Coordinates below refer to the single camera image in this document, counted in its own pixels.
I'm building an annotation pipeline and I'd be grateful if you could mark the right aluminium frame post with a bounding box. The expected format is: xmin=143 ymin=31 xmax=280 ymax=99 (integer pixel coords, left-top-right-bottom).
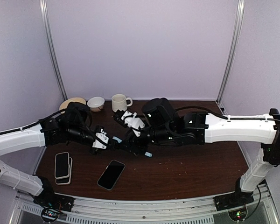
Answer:
xmin=216 ymin=0 xmax=245 ymax=105

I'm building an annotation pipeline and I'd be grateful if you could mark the beige ceramic plate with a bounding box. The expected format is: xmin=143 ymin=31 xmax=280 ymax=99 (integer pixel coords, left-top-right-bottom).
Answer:
xmin=59 ymin=97 xmax=86 ymax=110

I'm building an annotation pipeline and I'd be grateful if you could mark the light blue phone case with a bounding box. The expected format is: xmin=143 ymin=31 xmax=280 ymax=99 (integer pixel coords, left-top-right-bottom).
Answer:
xmin=112 ymin=137 xmax=153 ymax=158

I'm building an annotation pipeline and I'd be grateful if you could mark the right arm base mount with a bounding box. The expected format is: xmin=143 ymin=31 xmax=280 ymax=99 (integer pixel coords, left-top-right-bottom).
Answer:
xmin=214 ymin=178 xmax=254 ymax=222

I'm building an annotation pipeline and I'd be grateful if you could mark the white ceramic mug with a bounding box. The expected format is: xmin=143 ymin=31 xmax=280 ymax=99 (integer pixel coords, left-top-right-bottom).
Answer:
xmin=112 ymin=94 xmax=133 ymax=112

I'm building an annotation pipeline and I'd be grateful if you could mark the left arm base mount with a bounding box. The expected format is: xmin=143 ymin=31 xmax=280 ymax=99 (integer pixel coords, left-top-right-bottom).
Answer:
xmin=31 ymin=176 xmax=74 ymax=223

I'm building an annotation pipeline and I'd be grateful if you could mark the phone in beige case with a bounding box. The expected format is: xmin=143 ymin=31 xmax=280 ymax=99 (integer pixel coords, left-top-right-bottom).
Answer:
xmin=55 ymin=152 xmax=70 ymax=179
xmin=55 ymin=156 xmax=73 ymax=186

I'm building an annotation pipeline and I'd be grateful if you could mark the aluminium frame post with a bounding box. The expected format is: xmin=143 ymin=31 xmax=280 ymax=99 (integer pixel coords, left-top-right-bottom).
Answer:
xmin=216 ymin=0 xmax=245 ymax=105
xmin=39 ymin=0 xmax=68 ymax=100

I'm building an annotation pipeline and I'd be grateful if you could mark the top phone in beige case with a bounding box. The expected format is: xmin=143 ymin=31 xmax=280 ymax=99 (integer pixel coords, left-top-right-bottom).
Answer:
xmin=55 ymin=152 xmax=70 ymax=179

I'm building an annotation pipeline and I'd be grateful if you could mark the bottom phone in beige case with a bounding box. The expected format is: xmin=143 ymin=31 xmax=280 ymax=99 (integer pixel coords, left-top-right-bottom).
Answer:
xmin=55 ymin=156 xmax=73 ymax=186

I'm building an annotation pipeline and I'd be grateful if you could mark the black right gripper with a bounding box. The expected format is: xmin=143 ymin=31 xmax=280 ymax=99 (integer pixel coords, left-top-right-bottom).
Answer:
xmin=117 ymin=119 xmax=175 ymax=156

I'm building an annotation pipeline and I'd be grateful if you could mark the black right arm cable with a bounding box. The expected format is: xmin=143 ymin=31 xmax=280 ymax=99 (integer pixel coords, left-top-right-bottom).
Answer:
xmin=172 ymin=105 xmax=280 ymax=126

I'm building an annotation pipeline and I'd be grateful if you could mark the aluminium front rail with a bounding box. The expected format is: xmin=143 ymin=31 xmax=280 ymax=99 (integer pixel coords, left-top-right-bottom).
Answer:
xmin=7 ymin=184 xmax=280 ymax=224

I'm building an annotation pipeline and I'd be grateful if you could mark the left aluminium frame post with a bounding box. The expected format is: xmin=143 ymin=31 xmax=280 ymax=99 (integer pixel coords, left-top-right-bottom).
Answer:
xmin=39 ymin=0 xmax=68 ymax=100

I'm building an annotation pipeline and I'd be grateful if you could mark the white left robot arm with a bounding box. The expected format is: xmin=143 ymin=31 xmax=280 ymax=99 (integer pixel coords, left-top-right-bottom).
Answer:
xmin=0 ymin=102 xmax=119 ymax=207

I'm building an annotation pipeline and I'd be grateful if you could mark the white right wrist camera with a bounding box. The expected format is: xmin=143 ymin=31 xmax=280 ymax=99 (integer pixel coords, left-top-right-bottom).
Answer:
xmin=121 ymin=111 xmax=145 ymax=137

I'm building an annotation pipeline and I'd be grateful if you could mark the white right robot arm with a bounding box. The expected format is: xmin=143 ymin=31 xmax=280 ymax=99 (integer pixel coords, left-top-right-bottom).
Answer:
xmin=114 ymin=98 xmax=280 ymax=206

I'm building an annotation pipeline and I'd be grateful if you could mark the white ceramic bowl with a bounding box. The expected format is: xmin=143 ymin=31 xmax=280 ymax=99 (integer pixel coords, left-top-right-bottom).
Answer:
xmin=87 ymin=97 xmax=105 ymax=112

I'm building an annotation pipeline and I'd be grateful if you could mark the black phone with dark case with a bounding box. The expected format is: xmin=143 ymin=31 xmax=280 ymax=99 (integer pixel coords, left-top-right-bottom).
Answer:
xmin=97 ymin=160 xmax=126 ymax=191

